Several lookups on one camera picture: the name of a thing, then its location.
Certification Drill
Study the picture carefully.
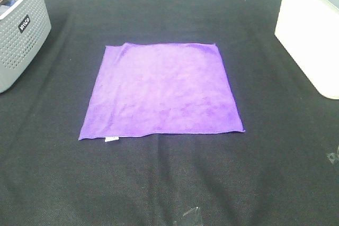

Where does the purple microfiber towel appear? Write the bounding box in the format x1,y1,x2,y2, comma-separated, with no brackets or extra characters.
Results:
79,43,244,139

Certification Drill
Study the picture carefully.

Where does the clear tape piece front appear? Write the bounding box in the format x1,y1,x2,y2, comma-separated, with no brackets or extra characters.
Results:
172,207,203,226

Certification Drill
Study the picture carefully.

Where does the clear tape piece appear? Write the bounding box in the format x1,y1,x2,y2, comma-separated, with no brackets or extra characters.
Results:
172,207,203,226
326,147,339,165

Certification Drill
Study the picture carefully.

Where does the black fabric table mat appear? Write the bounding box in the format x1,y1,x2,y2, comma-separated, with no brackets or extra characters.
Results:
1,0,338,225

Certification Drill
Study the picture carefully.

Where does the white plastic storage box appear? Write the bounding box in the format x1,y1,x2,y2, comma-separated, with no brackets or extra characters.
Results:
274,0,338,100

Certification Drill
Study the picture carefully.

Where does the grey perforated plastic basket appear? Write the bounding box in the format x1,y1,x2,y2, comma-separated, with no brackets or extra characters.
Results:
1,0,51,93

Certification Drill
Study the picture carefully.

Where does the clear tape piece right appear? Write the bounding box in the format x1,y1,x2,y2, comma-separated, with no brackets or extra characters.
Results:
326,147,339,165

